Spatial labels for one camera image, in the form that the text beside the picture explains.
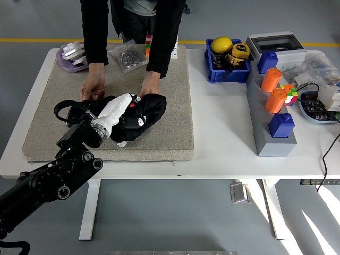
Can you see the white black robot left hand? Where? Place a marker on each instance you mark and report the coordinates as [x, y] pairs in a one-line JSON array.
[[114, 111]]

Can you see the person's left forearm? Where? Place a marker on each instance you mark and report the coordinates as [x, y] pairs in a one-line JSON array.
[[162, 53]]

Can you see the white flat plastic bar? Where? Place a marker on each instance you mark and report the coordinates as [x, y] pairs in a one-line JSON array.
[[71, 54]]

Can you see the blue plastic bin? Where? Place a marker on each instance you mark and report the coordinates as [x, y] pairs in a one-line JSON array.
[[228, 77]]

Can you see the black rag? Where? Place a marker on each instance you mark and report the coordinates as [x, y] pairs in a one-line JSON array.
[[155, 106]]

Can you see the grey-brown mat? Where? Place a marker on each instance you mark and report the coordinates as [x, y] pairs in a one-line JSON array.
[[164, 127]]

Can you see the person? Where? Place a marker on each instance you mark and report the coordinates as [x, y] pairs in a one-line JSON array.
[[132, 24]]

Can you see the person's left hand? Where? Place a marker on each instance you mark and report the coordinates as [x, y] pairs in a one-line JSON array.
[[151, 83]]

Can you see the person's right hand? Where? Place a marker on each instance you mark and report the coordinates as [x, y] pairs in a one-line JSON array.
[[93, 82]]

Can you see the clear bag of small parts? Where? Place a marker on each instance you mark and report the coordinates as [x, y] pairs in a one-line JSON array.
[[316, 66]]

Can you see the small multicoloured puzzle cube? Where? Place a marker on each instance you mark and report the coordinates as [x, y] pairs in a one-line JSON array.
[[291, 94]]

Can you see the white circuit breaker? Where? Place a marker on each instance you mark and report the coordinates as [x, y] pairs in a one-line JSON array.
[[330, 97]]

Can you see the purple tray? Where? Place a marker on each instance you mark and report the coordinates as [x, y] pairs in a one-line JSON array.
[[67, 66]]

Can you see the small white plastic block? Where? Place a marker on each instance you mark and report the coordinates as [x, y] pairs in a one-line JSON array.
[[71, 46]]

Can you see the tall multicoloured puzzle cube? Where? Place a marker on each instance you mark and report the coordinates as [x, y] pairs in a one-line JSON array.
[[148, 45]]

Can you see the black electronic components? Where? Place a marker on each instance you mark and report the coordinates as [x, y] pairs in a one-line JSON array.
[[316, 106]]

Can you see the grey electrical enclosure box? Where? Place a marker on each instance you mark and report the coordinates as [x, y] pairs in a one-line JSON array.
[[292, 54]]

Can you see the black part in bin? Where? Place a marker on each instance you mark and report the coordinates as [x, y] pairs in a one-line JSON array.
[[218, 62]]

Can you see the small yellow black tape measure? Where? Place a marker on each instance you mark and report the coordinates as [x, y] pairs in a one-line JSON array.
[[235, 61]]

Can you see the large yellow tape measure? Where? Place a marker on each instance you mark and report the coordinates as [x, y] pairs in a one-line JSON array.
[[241, 50]]

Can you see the grey stepped stand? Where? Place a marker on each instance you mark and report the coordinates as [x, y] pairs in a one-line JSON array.
[[265, 143]]

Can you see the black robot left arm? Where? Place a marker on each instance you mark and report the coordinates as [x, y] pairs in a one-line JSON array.
[[53, 175]]

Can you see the white long plastic bar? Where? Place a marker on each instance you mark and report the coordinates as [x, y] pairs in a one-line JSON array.
[[79, 61]]

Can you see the black power strip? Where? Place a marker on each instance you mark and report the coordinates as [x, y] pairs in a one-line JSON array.
[[308, 182]]

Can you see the orange plastic cylinder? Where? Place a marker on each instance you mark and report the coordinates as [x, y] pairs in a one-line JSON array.
[[275, 101], [270, 79]]

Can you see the clear bag of metal nuts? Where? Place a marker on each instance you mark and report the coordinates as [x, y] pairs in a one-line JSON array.
[[127, 57]]

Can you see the person's right forearm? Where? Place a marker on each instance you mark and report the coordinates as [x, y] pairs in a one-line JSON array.
[[97, 47]]

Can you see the black office chair base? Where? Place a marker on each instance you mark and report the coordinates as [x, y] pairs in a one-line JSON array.
[[187, 10]]

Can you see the grey metal floor box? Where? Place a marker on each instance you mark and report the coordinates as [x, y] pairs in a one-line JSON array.
[[240, 192]]

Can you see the blue plastic block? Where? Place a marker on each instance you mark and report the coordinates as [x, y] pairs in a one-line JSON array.
[[281, 126], [267, 62]]

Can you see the white table leg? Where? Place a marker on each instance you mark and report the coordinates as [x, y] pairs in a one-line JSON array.
[[276, 212], [89, 212]]

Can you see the blue-grey tray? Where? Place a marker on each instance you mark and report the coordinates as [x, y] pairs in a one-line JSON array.
[[305, 112]]

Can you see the yellow round ball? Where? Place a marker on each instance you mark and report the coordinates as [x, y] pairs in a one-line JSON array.
[[221, 44]]

